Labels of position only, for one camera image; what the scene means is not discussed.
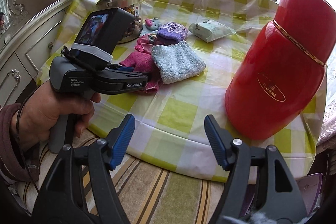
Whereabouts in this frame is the magenta knitted cloth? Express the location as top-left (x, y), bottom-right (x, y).
top-left (120, 51), bottom-right (162, 93)

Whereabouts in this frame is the grey plush pig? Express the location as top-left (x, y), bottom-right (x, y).
top-left (139, 18), bottom-right (162, 36)

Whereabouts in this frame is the purple knitted mitten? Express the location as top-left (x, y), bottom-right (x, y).
top-left (157, 22), bottom-right (187, 43)

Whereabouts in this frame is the tissue pack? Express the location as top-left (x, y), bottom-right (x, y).
top-left (188, 19), bottom-right (235, 43)

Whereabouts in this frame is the left hand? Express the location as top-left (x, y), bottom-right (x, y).
top-left (10, 81), bottom-right (101, 151)

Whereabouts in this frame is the phone on left gripper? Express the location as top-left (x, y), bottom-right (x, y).
top-left (62, 7), bottom-right (135, 71)

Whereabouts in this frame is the white purple cardboard box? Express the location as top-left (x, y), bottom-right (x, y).
top-left (240, 173), bottom-right (323, 217)

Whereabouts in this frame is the white cabinet with drawers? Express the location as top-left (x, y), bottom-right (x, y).
top-left (0, 0), bottom-right (73, 106)

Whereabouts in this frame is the glass jar with metal lid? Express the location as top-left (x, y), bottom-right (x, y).
top-left (96, 0), bottom-right (143, 44)

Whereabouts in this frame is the green checkered plastic tablecloth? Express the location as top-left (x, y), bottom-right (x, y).
top-left (37, 0), bottom-right (326, 182)

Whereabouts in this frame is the striped towel cushion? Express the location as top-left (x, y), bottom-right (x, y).
top-left (16, 141), bottom-right (224, 223)

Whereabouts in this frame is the red thermos flask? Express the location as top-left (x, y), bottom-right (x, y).
top-left (224, 0), bottom-right (335, 139)

